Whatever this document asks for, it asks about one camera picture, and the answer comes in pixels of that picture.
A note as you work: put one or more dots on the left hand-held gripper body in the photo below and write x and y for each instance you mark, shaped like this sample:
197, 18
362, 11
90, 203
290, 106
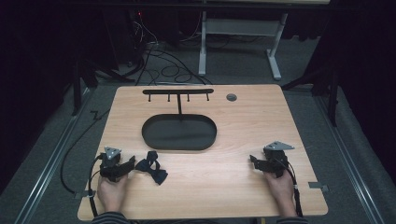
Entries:
111, 166

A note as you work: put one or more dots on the black metal stand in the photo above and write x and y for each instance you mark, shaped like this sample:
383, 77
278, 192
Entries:
77, 90
333, 96

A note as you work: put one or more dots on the person's left hand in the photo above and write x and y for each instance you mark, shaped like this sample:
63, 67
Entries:
111, 191

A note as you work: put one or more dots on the grey round table grommet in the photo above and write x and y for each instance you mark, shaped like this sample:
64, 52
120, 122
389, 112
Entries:
231, 97

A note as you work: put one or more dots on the white metal desk frame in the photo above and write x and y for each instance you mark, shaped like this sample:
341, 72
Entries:
204, 46

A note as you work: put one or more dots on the metal floor rail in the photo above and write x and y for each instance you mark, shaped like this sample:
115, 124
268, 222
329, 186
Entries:
53, 158
348, 161

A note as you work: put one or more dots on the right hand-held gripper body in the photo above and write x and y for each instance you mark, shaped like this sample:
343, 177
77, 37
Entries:
275, 161

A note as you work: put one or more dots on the dark navy bow tie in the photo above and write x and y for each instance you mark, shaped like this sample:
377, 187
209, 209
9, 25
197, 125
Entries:
152, 169

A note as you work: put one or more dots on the person's right hand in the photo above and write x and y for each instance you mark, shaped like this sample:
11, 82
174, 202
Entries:
281, 188

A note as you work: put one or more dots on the black hook rack with tray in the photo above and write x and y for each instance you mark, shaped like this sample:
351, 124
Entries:
179, 130

